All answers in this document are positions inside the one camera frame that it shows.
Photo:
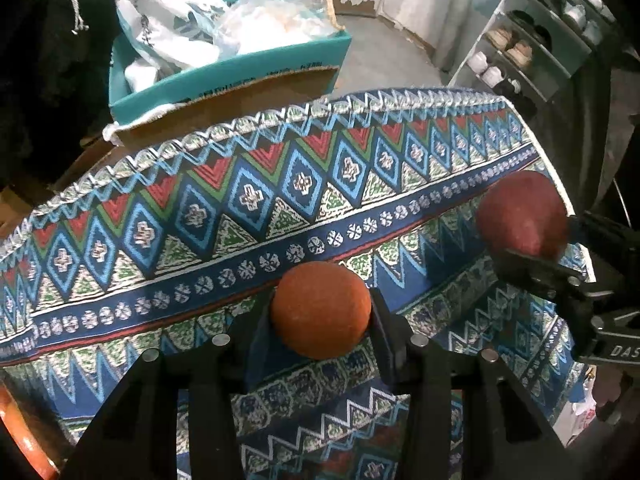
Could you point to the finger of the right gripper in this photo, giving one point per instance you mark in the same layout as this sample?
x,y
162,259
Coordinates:
x,y
602,235
564,287

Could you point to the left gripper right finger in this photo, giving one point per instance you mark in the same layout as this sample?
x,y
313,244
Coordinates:
x,y
504,435

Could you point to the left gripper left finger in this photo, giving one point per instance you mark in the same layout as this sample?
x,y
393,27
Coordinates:
x,y
134,434

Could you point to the red apple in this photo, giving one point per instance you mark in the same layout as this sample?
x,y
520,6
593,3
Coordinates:
x,y
524,212

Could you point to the small tangerine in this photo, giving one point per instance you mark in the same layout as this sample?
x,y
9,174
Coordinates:
x,y
321,310

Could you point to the right hand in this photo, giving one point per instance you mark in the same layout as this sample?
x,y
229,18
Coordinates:
x,y
616,395

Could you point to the dark glass fruit plate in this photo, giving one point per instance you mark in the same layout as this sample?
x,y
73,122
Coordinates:
x,y
22,457

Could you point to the shoe rack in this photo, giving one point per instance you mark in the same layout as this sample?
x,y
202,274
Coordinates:
x,y
529,49

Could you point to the patterned blue tablecloth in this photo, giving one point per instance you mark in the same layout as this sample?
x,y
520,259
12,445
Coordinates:
x,y
166,248

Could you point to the cardboard box under teal box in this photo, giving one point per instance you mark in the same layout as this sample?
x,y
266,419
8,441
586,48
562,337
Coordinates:
x,y
171,121

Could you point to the teal storage box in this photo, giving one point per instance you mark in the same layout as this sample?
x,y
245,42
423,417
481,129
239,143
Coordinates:
x,y
135,87

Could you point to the clear plastic bag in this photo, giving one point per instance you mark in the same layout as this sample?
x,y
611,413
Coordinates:
x,y
251,26

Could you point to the white rice bag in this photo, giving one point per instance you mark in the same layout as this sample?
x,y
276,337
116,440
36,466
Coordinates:
x,y
173,35

